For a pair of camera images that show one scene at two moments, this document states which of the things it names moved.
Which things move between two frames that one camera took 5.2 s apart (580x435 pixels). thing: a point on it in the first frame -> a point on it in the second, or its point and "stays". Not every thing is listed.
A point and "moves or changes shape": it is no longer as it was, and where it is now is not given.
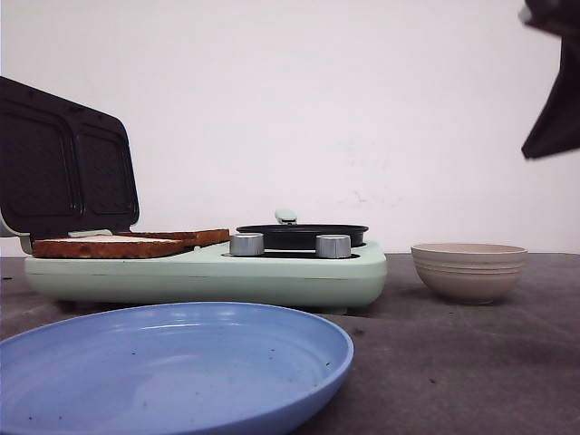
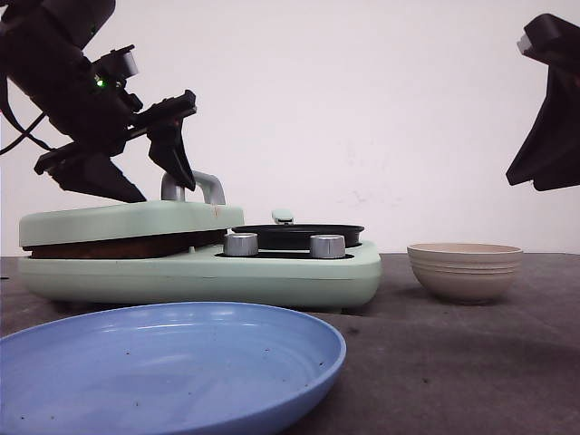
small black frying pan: [287, 234] stays
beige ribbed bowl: [468, 273] stays
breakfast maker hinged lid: [64, 167] moves or changes shape
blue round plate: [170, 369] stays
